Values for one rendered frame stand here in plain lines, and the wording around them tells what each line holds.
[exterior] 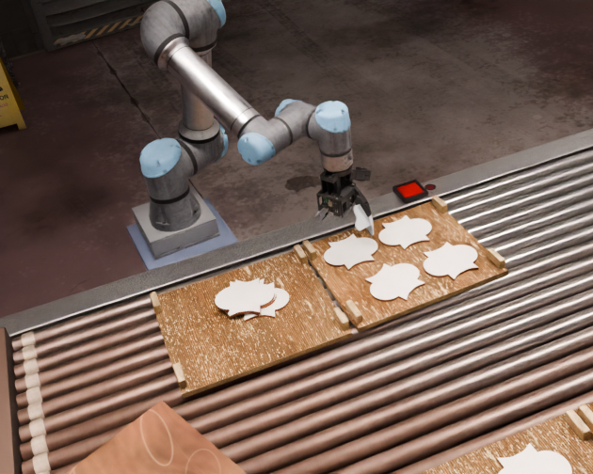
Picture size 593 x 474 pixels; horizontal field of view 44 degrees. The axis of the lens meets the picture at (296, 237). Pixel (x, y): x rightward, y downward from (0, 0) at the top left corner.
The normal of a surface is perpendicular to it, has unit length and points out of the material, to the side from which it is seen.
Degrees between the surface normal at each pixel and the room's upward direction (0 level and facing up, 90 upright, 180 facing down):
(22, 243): 0
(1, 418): 0
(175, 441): 0
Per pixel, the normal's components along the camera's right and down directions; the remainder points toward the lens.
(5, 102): 0.33, 0.36
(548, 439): -0.12, -0.79
